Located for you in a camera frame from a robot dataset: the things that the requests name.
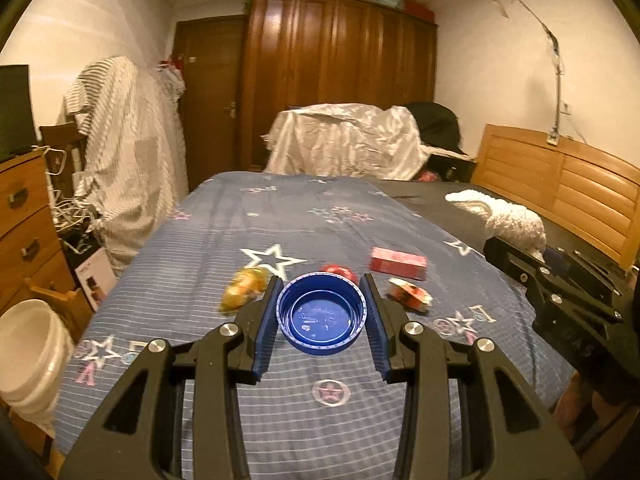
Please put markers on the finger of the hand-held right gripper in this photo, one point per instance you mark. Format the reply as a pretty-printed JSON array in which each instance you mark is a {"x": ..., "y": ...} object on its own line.
[
  {"x": 575, "y": 267},
  {"x": 510, "y": 257}
]

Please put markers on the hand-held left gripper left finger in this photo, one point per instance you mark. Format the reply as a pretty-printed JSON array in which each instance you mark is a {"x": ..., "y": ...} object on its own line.
[{"x": 265, "y": 332}]

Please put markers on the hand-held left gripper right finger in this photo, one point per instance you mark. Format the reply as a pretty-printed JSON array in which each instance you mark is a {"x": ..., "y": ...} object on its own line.
[{"x": 377, "y": 332}]

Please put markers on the white fluffy cloth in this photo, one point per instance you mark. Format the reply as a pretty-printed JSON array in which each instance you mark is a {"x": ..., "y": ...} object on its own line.
[{"x": 510, "y": 222}]

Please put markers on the blue bottle cap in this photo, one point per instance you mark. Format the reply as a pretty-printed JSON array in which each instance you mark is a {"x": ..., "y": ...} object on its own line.
[{"x": 320, "y": 320}]

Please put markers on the person's right forearm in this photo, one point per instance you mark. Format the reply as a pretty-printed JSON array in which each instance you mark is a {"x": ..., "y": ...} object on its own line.
[{"x": 575, "y": 405}]

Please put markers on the yellow snack bag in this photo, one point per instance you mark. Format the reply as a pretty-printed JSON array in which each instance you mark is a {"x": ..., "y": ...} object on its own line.
[{"x": 245, "y": 287}]

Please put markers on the small orange white carton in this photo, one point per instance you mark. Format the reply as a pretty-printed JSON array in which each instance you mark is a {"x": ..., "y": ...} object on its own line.
[{"x": 410, "y": 294}]

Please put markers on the dark grey blanket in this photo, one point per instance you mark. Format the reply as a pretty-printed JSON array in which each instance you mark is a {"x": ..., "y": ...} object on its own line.
[{"x": 450, "y": 220}]

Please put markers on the red round lid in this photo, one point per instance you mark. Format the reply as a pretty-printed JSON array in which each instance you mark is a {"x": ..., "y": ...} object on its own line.
[{"x": 337, "y": 272}]

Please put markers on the red cardboard box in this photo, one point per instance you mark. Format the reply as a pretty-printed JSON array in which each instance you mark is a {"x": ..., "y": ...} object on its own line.
[{"x": 400, "y": 262}]

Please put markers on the wooden headboard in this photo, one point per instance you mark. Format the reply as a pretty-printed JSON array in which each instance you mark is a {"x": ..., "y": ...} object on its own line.
[{"x": 565, "y": 180}]

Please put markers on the blue checked star bedsheet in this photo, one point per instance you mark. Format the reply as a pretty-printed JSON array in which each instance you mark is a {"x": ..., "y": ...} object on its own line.
[{"x": 260, "y": 220}]

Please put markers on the black garment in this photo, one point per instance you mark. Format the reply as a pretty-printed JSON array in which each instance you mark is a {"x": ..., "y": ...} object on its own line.
[{"x": 440, "y": 125}]

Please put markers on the clamp lamp pole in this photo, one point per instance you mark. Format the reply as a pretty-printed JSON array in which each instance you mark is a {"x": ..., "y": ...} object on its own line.
[{"x": 557, "y": 85}]

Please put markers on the white black cardboard box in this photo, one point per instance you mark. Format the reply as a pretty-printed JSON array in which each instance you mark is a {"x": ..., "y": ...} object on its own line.
[{"x": 92, "y": 277}]

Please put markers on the white satin cloth cover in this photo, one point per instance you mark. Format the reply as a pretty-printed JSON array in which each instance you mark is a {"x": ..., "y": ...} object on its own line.
[{"x": 345, "y": 140}]

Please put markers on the grey striped cloth cover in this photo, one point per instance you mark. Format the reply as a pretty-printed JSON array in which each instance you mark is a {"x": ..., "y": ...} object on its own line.
[{"x": 125, "y": 160}]

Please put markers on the white plastic bucket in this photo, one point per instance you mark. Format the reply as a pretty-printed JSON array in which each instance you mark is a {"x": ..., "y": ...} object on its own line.
[{"x": 30, "y": 350}]

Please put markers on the brown wooden door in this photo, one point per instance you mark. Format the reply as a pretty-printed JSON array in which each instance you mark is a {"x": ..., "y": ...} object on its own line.
[{"x": 207, "y": 100}]

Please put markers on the brown wooden wardrobe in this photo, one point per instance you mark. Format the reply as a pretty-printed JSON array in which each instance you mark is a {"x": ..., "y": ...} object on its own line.
[{"x": 340, "y": 60}]

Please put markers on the wooden dresser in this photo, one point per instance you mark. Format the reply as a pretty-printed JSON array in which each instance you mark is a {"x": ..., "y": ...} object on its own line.
[{"x": 25, "y": 230}]

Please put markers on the wooden chair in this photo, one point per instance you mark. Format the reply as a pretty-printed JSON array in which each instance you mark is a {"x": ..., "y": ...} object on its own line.
[{"x": 62, "y": 142}]

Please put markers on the black monitor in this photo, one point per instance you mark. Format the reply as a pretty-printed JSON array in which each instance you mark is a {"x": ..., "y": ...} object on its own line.
[{"x": 15, "y": 110}]

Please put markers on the white wall socket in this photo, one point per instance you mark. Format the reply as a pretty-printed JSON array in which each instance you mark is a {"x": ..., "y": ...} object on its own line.
[{"x": 567, "y": 108}]

